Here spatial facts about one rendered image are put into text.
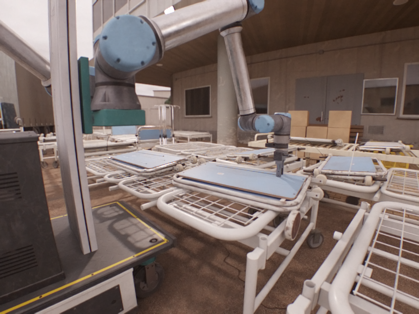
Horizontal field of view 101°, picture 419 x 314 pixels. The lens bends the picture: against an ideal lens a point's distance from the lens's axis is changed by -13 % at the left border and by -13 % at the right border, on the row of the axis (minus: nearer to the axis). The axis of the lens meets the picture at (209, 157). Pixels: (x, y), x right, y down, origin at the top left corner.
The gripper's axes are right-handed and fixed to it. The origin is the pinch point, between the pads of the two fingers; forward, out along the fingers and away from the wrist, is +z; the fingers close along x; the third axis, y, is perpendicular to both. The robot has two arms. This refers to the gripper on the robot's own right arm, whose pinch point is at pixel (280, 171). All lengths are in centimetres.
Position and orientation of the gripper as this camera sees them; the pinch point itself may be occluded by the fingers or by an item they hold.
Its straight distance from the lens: 122.3
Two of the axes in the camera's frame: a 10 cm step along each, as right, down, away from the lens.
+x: 5.7, -2.0, 8.0
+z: 0.2, 9.7, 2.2
